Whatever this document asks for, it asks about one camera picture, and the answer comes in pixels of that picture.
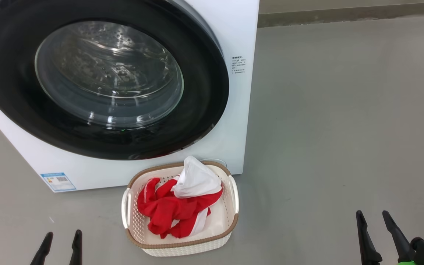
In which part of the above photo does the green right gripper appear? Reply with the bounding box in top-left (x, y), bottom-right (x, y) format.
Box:
top-left (356, 210), bottom-right (418, 265)

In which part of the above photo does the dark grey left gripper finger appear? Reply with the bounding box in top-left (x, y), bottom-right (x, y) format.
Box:
top-left (30, 232), bottom-right (54, 265)
top-left (69, 230), bottom-right (83, 265)

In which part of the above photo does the red and white garment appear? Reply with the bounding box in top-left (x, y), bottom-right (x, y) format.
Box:
top-left (137, 156), bottom-right (223, 239)

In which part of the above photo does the black round glass washer door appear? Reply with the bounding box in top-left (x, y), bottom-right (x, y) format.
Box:
top-left (0, 0), bottom-right (230, 160)

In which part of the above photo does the cream perforated laundry basket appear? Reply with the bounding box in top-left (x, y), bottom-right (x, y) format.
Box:
top-left (121, 161), bottom-right (240, 257)

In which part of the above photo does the white front-load washing machine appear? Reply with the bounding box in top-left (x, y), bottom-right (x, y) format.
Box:
top-left (0, 0), bottom-right (260, 193)

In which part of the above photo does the blue energy label sticker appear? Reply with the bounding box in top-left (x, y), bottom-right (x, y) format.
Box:
top-left (40, 172), bottom-right (77, 192)

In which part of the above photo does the round white filter cover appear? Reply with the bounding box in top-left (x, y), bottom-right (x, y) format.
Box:
top-left (200, 158), bottom-right (227, 168)

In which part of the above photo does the small printed text sticker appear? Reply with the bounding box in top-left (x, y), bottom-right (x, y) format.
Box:
top-left (232, 56), bottom-right (246, 74)

